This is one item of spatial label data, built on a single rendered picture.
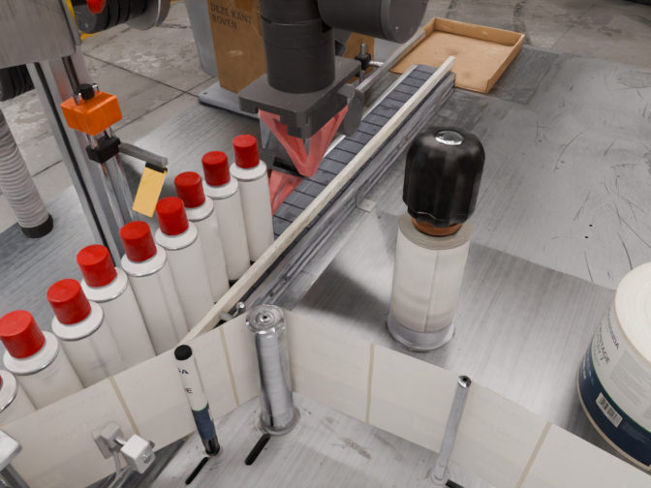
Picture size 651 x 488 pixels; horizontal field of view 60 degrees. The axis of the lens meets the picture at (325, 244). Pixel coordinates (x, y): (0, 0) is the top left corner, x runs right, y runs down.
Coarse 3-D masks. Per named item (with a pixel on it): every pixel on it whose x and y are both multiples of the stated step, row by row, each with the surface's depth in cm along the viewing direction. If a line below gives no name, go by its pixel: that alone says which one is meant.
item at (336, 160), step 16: (416, 80) 130; (400, 96) 125; (384, 112) 120; (368, 128) 115; (400, 128) 116; (352, 144) 111; (384, 144) 111; (336, 160) 107; (368, 160) 107; (320, 176) 103; (352, 176) 103; (304, 192) 100; (320, 192) 100; (288, 208) 96; (304, 208) 96; (288, 224) 94; (256, 288) 83
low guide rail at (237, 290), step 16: (448, 64) 128; (432, 80) 123; (416, 96) 118; (400, 112) 113; (384, 128) 109; (368, 144) 104; (352, 160) 101; (336, 176) 97; (336, 192) 97; (320, 208) 93; (304, 224) 90; (288, 240) 86; (272, 256) 84; (256, 272) 81; (240, 288) 78; (224, 304) 76; (208, 320) 74; (192, 336) 72
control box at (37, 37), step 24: (0, 0) 43; (24, 0) 44; (48, 0) 44; (0, 24) 44; (24, 24) 45; (48, 24) 45; (72, 24) 47; (0, 48) 45; (24, 48) 46; (48, 48) 46; (72, 48) 47
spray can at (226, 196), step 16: (208, 160) 71; (224, 160) 71; (208, 176) 72; (224, 176) 72; (208, 192) 73; (224, 192) 73; (224, 208) 74; (240, 208) 77; (224, 224) 76; (240, 224) 78; (224, 240) 78; (240, 240) 80; (224, 256) 80; (240, 256) 81; (240, 272) 83
